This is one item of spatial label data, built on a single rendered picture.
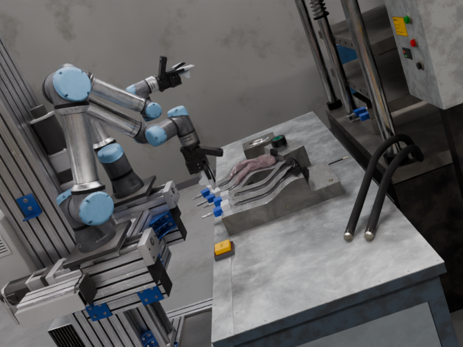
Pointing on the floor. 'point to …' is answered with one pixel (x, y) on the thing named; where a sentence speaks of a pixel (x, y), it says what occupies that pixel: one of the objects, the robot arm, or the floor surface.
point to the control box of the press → (434, 61)
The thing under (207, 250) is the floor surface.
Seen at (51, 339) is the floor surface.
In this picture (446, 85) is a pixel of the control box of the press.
